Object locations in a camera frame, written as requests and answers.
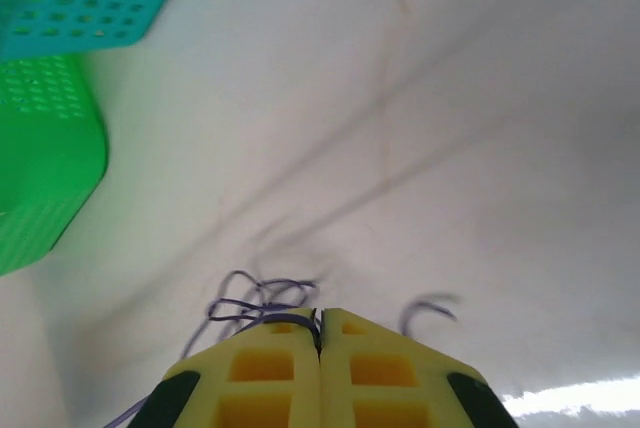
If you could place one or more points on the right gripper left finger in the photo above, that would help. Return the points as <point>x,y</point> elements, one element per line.
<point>260,388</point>

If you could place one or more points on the teal plastic basket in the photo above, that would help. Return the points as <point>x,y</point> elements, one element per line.
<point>125,37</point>

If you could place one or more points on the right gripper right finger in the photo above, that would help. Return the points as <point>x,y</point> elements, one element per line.
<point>390,388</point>

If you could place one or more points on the green plastic basket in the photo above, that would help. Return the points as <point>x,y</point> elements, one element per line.
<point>50,173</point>

